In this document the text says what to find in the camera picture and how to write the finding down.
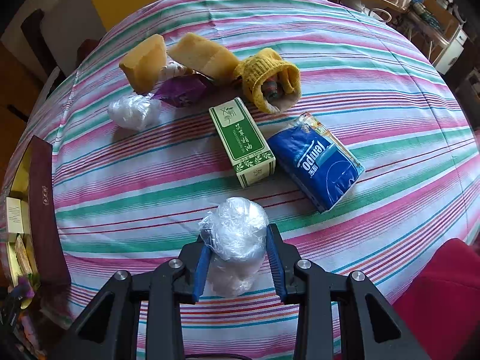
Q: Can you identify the white plastic bag ball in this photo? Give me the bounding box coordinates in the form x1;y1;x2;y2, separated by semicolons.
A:
199;197;269;298

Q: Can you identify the yellow knitted sock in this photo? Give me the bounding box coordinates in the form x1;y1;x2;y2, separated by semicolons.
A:
232;48;301;114

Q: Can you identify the yellow sponge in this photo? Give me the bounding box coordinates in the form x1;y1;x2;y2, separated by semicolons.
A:
119;34;167;94
167;33;240;85

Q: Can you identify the red blanket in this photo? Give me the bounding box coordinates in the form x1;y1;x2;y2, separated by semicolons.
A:
393;239;480;359

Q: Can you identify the dark red storage box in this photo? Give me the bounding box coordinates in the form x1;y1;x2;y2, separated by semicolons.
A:
1;136;71;302

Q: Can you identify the blue tissue pack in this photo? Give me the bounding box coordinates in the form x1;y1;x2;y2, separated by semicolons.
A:
267;112;365;213

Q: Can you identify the striped bed sheet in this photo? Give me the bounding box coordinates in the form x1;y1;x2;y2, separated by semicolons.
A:
4;0;479;359

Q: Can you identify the green white carton box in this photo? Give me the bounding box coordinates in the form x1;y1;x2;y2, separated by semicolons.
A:
209;97;276;188

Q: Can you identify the purple wrapper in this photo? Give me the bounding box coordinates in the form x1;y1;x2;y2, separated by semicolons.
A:
152;74;211;107

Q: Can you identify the white crumpled wrapper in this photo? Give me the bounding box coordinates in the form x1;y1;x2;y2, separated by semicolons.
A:
159;60;194;82

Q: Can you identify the wooden shelf stand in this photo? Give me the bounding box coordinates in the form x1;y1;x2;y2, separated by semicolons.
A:
406;0;467;75

